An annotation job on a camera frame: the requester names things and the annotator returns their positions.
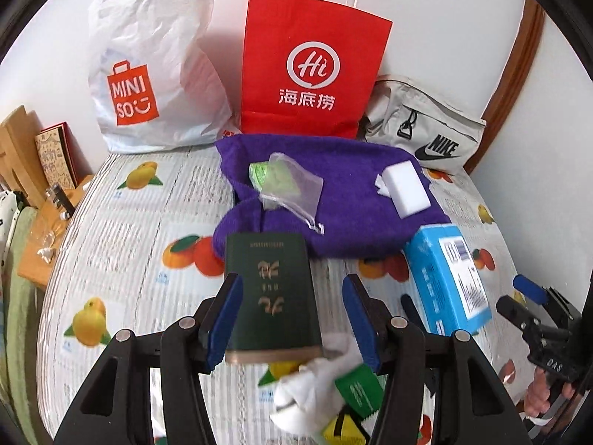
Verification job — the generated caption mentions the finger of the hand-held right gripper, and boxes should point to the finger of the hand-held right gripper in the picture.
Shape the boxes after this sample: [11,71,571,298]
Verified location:
[513,274,563,309]
[496,297,540,339]

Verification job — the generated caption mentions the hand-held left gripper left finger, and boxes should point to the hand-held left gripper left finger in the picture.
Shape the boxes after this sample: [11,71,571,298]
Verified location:
[52,273,245,445]

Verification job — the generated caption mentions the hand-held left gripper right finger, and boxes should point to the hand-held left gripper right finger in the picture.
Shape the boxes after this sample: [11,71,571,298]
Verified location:
[342,273,533,445]

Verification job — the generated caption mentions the dark green passport booklet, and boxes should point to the dark green passport booklet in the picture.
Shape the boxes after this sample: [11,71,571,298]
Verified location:
[223,233,324,365]

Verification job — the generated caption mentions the dark green sachet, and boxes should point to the dark green sachet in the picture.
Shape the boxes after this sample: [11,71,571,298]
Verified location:
[334,364,386,417]

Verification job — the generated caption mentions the white sock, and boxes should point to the white sock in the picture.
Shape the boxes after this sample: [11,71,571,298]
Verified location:
[270,332,364,433]

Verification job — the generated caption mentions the yellow pouch with black straps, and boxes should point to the yellow pouch with black straps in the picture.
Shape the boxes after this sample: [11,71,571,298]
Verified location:
[323,405,369,445]

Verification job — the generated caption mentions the white sponge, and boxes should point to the white sponge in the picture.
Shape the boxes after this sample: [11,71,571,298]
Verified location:
[375,160,434,218]

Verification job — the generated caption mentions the white mesh drawstring bag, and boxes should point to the white mesh drawstring bag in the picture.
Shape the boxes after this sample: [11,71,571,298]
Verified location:
[258,152,326,235]

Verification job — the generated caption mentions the green wet wipes pack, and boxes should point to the green wet wipes pack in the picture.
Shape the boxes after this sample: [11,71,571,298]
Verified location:
[248,160,304,200]

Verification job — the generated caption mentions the person's right hand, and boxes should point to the person's right hand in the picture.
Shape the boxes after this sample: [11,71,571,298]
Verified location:
[524,365,563,422]

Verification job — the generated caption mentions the blue cardboard box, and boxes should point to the blue cardboard box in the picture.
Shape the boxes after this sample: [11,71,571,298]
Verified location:
[404,225,493,334]

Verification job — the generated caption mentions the fruit print tablecloth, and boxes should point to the fruit print tablecloth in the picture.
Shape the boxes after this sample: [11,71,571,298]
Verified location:
[36,148,533,445]

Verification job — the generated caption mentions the purple towel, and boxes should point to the purple towel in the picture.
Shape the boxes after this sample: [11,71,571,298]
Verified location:
[212,133,452,260]

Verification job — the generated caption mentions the grey waist bag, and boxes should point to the grey waist bag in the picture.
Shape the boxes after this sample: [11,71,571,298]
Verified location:
[359,74,488,174]

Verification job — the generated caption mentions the green blanket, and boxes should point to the green blanket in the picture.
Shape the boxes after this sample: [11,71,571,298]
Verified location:
[0,206,47,409]

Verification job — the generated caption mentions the wooden nightstand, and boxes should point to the wooden nightstand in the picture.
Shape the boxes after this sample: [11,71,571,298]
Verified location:
[17,174,96,290]

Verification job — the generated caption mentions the small metal object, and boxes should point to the small metal object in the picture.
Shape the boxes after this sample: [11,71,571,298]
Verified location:
[45,184,76,221]

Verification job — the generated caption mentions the brown patterned notebook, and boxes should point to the brown patterned notebook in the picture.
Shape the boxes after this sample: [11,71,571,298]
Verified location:
[34,122,80,191]

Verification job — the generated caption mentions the wooden headboard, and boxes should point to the wooden headboard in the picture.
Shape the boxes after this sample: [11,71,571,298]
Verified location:
[0,106,47,207]

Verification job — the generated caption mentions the white plastic shopping bag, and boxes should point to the white plastic shopping bag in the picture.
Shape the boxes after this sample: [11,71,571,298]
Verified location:
[88,0,232,154]

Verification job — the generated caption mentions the red paper bag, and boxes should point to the red paper bag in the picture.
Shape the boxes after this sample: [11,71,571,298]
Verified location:
[240,0,394,141]

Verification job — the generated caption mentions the brown wooden door frame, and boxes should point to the brown wooden door frame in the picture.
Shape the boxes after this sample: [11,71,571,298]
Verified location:
[463,0,545,174]

